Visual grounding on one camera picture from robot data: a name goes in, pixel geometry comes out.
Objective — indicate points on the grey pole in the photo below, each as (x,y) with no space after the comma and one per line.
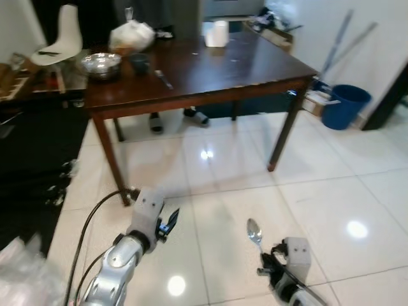
(338,41)
(357,43)

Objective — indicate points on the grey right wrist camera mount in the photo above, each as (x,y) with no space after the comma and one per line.
(297,255)

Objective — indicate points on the steel mixing bowl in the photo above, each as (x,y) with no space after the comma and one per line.
(101,65)

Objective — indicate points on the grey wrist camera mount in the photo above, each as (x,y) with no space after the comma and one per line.
(148,210)
(297,255)

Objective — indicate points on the white plastic bag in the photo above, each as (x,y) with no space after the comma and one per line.
(132,37)

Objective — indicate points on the cardboard box with clutter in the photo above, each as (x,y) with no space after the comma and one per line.
(271,32)

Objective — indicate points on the dark wooden table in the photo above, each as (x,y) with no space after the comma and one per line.
(210,70)

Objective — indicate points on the white plastic chair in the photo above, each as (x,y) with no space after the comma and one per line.
(67,32)

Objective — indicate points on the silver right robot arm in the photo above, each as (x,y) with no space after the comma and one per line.
(294,296)

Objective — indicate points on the metal cutlery piece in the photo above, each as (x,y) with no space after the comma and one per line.
(163,78)

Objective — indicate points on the white paper roll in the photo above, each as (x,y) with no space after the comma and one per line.
(217,34)

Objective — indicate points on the blue bucket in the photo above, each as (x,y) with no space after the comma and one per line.
(344,108)

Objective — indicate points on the clear plastic bag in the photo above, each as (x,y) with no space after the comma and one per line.
(25,277)

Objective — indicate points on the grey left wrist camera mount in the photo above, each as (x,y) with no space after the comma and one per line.
(148,210)

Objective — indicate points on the silver metal spoon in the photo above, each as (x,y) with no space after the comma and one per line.
(254,231)

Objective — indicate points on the dark cup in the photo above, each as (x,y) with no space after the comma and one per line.
(139,64)

